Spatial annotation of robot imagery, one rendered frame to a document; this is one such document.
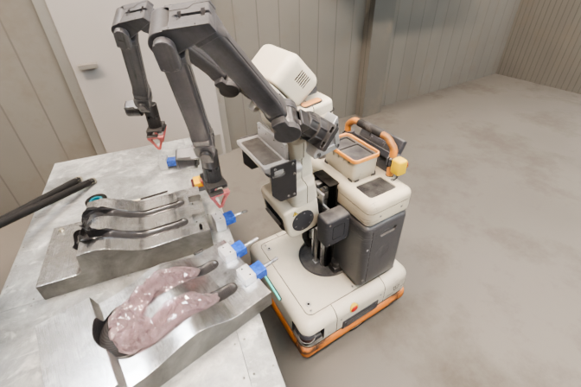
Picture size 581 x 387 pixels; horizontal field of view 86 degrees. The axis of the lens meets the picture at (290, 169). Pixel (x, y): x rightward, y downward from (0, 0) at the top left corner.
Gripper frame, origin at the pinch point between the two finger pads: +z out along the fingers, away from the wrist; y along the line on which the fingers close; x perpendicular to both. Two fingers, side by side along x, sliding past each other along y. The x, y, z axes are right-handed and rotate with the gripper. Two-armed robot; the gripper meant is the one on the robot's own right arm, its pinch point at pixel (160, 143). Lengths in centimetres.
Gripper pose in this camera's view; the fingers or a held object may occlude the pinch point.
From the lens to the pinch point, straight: 156.7
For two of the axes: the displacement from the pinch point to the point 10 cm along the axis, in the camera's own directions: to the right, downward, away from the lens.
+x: 9.8, -1.1, 1.4
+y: 1.8, 5.5, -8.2
